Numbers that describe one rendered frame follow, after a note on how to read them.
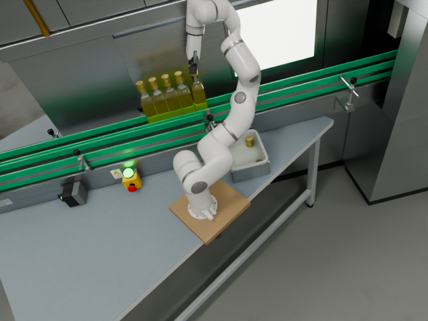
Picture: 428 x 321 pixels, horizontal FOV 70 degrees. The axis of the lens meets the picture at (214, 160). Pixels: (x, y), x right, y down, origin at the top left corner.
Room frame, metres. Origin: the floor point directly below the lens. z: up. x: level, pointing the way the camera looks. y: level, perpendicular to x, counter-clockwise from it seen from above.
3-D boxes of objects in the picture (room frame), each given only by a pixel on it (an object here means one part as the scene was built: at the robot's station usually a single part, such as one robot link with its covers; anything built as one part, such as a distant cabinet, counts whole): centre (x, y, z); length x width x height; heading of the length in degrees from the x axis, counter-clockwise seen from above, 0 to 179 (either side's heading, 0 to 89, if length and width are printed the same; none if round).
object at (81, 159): (1.04, 0.57, 0.94); 0.07 x 0.04 x 0.13; 179
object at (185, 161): (0.76, 0.09, 1.01); 0.13 x 0.10 x 0.16; 13
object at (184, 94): (1.20, 0.05, 0.99); 0.06 x 0.06 x 0.21; 89
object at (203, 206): (0.76, 0.09, 0.85); 0.16 x 0.13 x 0.15; 25
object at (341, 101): (1.07, -0.67, 0.90); 0.17 x 0.05 x 0.23; 179
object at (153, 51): (1.34, -0.18, 1.15); 0.90 x 0.03 x 0.34; 89
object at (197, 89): (1.21, -0.01, 0.99); 0.06 x 0.06 x 0.21; 89
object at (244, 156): (0.98, -0.15, 0.80); 0.22 x 0.17 x 0.09; 179
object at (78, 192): (1.02, 0.68, 0.79); 0.08 x 0.08 x 0.08; 89
